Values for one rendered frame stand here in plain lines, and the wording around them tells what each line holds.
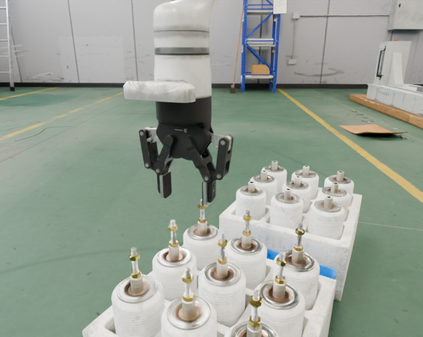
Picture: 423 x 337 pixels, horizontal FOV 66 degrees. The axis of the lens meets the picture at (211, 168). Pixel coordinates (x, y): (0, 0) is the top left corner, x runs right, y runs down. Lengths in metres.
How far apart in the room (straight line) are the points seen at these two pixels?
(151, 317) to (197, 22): 0.50
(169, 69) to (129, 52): 6.50
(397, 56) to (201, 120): 4.53
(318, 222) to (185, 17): 0.72
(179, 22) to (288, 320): 0.50
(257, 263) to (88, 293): 0.55
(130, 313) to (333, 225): 0.60
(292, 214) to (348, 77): 6.13
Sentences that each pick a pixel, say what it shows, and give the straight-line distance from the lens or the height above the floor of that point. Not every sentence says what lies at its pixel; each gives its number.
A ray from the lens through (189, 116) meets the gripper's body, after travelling 0.41.
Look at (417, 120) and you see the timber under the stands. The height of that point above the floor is 0.06.
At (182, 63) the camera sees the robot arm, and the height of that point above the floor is 0.66.
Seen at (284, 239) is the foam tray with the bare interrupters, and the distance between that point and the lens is 1.00.
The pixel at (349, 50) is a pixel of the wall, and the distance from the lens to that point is 7.00.
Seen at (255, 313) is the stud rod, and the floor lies 0.31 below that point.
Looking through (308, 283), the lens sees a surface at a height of 0.23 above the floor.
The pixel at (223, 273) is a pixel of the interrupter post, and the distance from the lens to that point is 0.67.
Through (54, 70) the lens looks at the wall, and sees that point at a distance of 7.50.
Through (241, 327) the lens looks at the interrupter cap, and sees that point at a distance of 0.59.
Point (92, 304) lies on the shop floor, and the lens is 1.05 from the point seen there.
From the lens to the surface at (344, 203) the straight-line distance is 1.09.
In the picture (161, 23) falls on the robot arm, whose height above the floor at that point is 0.70.
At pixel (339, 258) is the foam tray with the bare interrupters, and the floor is 0.14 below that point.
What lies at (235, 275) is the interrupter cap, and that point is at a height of 0.25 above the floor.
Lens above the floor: 0.67
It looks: 20 degrees down
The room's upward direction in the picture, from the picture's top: straight up
